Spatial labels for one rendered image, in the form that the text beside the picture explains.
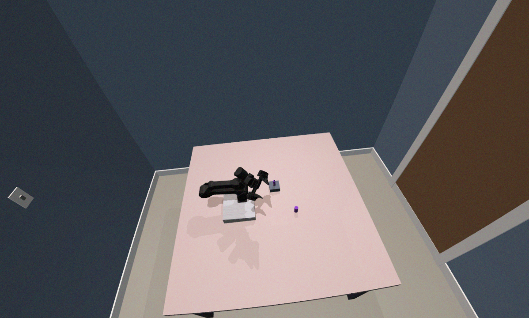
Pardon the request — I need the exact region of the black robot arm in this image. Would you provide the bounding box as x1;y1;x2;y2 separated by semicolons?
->
199;167;256;203

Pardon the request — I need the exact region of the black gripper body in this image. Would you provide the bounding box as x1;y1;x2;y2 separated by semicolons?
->
246;170;268;201

